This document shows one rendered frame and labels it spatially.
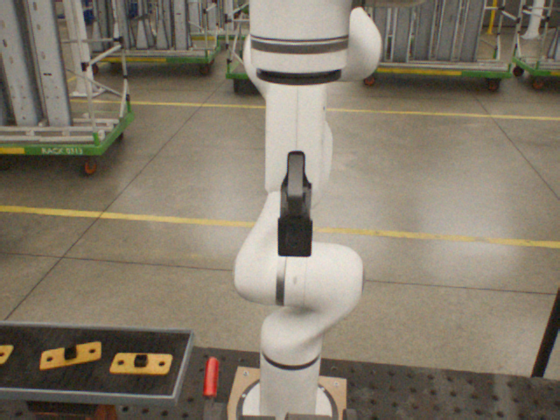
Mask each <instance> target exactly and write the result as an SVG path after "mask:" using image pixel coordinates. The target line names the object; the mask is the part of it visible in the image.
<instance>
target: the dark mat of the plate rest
mask: <svg viewBox="0 0 560 420"><path fill-rule="evenodd" d="M190 335H191V334H190V333H172V332H125V331H118V330H100V329H76V328H51V327H29V326H6V325H0V346H6V345H12V346H13V350H12V352H11V354H10V357H9V359H8V360H7V361H6V363H5V364H3V365H0V389H41V390H61V391H82V392H103V393H124V394H125V395H146V396H173V392H174V389H175V387H176V383H177V379H178V377H179V371H180V369H181V365H182V362H183V359H184V356H185V353H186V347H187V344H188V340H189V338H190ZM94 342H101V358H100V359H99V360H94V361H90V362H84V363H80V364H75V365H70V366H65V367H57V368H53V369H48V370H41V369H40V365H41V360H42V354H43V353H44V352H46V351H51V350H56V349H61V348H65V347H73V346H79V345H85V344H89V343H94ZM119 353H131V354H169V355H171V365H170V367H169V371H168V373H167V374H111V373H110V369H111V367H112V365H113V361H114V359H115V357H116V355H117V354H119Z"/></svg>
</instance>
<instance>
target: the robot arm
mask: <svg viewBox="0 0 560 420"><path fill-rule="evenodd" d="M425 1H427V0H249V8H250V33H249V34H248V35H247V36H246V38H245V41H244V45H243V48H242V60H243V64H244V67H245V70H246V73H247V75H248V77H249V78H250V79H251V80H252V81H253V82H254V85H255V87H256V88H257V89H258V91H259V92H260V93H261V95H262V97H263V98H264V100H265V101H266V158H265V189H266V191H267V192H268V197H267V199H266V203H265V205H264V208H263V210H262V212H261V214H260V216H259V218H258V220H257V222H256V224H255V226H254V227H253V228H252V229H251V231H250V233H249V234H248V236H247V238H246V240H245V241H244V243H243V245H242V247H241V249H240V251H239V253H238V255H237V257H236V259H235V261H234V271H233V279H234V281H233V283H234V286H235V288H236V291H237V292H238V294H239V295H240V296H241V297H242V298H244V299H246V300H247V301H249V302H251V303H256V304H259V305H278V306H283V307H282V308H280V309H278V310H275V311H273V312H271V313H270V314H269V316H267V317H266V319H265V320H264V321H263V323H262V330H261V352H260V383H259V384H257V385H256V386H254V387H253V388H252V389H251V390H250V392H249V393H248V395H246V397H245V400H244V403H243V407H242V414H243V415H252V416H273V417H276V420H284V418H285V415H286V414H287V412H289V414H309V415H329V416H330V417H331V416H332V408H331V404H330V402H329V399H328V398H327V396H326V394H325V393H324V392H323V391H322V390H321V388H318V379H319V368H320V361H321V352H322V343H323V337H324V333H325V332H326V331H327V330H329V329H330V328H331V327H333V326H334V325H336V324H337V323H338V322H340V321H341V320H342V319H343V318H345V317H346V316H347V314H348V313H349V312H350V311H351V310H352V309H353V308H354V307H355V306H356V305H357V303H358V301H359V300H360V298H361V294H362V293H364V287H365V282H366V270H365V266H364V263H363V261H362V259H360V257H359V256H358V254H357V253H356V252H355V251H354V250H352V249H351V248H349V247H346V246H343V245H338V243H332V242H324V241H312V218H311V209H313V208H314V207H315V206H316V205H317V204H318V203H319V202H320V200H321V198H322V197H323V195H324V194H325V192H326V188H327V185H328V181H329V176H330V170H331V162H332V150H333V138H332V132H331V130H330V127H329V125H328V123H327V121H326V96H327V84H328V82H331V83H332V81H344V82H355V81H359V80H361V79H364V78H367V77H368V76H369V75H370V74H372V73H373V72H374V71H375V69H376V68H377V67H378V66H379V63H380V60H381V57H382V40H381V36H380V33H379V32H378V30H377V28H376V26H375V24H374V22H373V21H371V20H370V18H369V16H368V15H367V13H366V12H365V11H364V10H363V9H362V8H361V7H374V8H396V7H413V6H417V5H419V4H422V3H424V2H425Z"/></svg>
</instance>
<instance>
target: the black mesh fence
mask: <svg viewBox="0 0 560 420"><path fill-rule="evenodd" d="M559 329H560V285H559V288H558V291H557V294H556V298H555V301H554V304H553V306H552V310H551V314H550V316H549V321H548V324H547V326H546V329H545V333H544V335H543V338H542V341H541V344H540V346H539V349H538V352H537V355H536V358H535V363H534V366H533V368H532V373H531V376H530V377H529V378H534V377H540V378H543V375H544V372H545V368H547V366H548V363H549V360H550V355H551V353H552V350H553V348H554V345H555V343H556V339H557V335H558V332H559Z"/></svg>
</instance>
